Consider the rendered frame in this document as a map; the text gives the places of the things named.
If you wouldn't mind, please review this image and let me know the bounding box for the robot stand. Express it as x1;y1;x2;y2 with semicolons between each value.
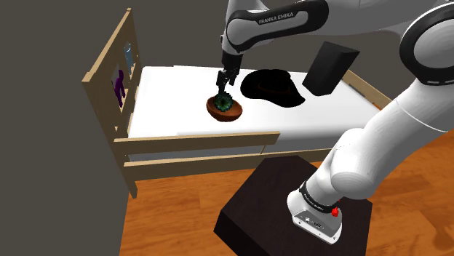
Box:
213;154;373;256

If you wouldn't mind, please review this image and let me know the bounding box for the black brimmed hat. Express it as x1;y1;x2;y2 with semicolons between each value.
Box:
239;68;306;108

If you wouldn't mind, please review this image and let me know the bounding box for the black rectangular box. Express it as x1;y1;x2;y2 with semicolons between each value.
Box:
301;41;361;97

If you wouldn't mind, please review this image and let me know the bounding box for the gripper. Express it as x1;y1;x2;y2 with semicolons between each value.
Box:
215;51;244;96

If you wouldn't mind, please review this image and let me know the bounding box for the brown bowl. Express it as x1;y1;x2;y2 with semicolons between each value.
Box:
206;95;244;123

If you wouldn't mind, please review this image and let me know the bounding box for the purple figure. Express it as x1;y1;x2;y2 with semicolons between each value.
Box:
113;69;127;108

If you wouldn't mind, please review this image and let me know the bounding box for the wooden bed with white mattress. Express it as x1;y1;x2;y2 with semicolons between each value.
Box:
81;7;393;199

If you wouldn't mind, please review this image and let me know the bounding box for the green spiky round plant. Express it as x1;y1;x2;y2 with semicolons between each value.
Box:
213;91;235;114

